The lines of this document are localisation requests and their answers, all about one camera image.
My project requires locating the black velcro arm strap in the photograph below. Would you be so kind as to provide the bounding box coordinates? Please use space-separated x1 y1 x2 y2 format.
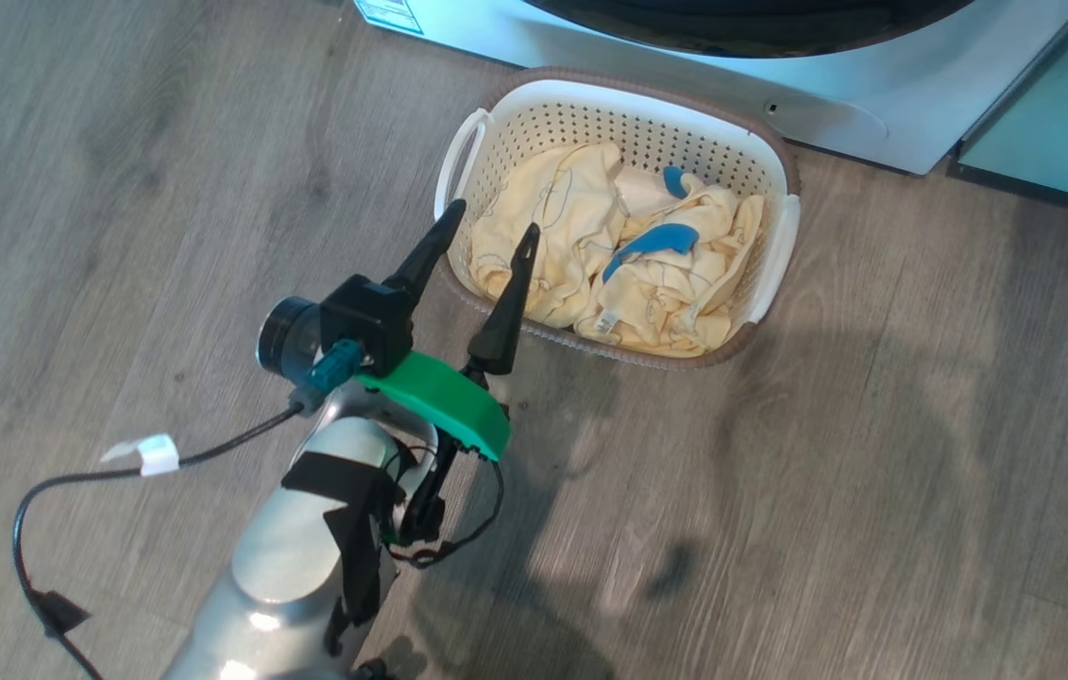
280 451 407 655

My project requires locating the blue energy label sticker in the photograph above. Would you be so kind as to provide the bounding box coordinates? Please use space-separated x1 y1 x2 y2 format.
354 0 424 36

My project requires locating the black round washer door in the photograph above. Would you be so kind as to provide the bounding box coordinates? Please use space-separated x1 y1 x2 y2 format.
519 0 978 60

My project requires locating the cream perforated laundry basket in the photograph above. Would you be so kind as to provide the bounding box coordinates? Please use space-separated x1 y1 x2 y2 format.
432 66 802 369

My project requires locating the black cable blue connector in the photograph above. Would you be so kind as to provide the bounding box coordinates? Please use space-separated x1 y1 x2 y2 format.
12 340 364 680

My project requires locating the wide mint cabinet panel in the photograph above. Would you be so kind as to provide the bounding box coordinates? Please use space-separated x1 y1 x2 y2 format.
957 0 1068 213

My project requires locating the round filter cover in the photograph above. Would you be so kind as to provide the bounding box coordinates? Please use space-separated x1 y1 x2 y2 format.
765 94 890 145

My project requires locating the dark grey cabinet plinth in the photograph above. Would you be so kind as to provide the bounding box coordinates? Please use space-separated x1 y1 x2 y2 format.
947 156 1068 228

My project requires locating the white cable label tag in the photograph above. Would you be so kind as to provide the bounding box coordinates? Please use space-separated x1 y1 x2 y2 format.
101 433 181 478

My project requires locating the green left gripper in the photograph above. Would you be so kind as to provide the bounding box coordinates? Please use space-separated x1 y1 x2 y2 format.
354 198 542 463

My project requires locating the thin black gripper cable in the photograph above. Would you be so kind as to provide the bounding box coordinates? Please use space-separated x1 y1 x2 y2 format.
382 430 507 570

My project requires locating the white front-load washing machine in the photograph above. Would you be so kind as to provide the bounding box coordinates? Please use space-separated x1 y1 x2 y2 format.
352 0 1068 177

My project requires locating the cream garment blue collar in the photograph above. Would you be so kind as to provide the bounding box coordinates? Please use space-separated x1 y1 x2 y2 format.
574 165 767 358

